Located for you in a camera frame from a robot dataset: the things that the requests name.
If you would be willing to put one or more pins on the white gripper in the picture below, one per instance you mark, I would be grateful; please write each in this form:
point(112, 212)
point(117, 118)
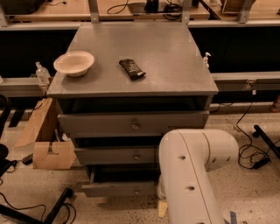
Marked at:
point(162, 208)

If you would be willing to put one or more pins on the grey bottom drawer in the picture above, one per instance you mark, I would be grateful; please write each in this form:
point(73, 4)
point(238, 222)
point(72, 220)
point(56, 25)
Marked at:
point(114, 180)

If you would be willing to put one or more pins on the grey drawer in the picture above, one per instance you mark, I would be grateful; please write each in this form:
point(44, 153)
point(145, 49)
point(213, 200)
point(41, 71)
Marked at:
point(130, 124)
point(114, 180)
point(117, 156)

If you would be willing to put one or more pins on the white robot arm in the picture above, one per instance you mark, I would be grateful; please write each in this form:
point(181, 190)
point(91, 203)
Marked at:
point(185, 156)

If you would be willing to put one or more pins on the grey middle drawer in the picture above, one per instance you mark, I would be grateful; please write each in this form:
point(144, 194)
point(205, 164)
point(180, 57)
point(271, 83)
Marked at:
point(117, 156)

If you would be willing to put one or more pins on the grey top drawer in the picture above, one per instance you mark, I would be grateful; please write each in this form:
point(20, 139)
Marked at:
point(130, 124)

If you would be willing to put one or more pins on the grey drawer cabinet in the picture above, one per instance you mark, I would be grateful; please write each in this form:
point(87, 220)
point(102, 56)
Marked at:
point(176, 78)

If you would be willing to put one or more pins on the black stand leg right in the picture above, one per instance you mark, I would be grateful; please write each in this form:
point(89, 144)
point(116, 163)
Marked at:
point(260, 133)

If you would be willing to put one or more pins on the brown cardboard box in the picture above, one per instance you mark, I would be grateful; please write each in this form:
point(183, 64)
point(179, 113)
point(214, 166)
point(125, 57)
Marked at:
point(47, 153)

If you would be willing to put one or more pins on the black snack bar wrapper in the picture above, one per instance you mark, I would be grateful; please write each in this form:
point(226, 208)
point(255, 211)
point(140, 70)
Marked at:
point(132, 69)

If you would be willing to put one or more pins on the black power adapter left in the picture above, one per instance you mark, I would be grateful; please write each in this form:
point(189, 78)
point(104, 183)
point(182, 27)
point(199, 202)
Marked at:
point(27, 160)

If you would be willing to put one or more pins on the white pump bottle right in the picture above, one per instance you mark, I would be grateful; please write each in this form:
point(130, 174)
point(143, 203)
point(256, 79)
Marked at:
point(206, 58)

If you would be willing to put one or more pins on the white bowl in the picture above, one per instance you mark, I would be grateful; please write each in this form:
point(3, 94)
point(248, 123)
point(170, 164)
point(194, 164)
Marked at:
point(74, 64)

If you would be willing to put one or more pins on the clear sanitizer bottle left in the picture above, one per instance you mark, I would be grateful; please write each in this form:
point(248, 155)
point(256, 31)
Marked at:
point(42, 74)

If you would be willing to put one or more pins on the wooden workbench background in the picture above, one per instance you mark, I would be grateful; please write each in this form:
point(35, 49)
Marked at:
point(263, 13)

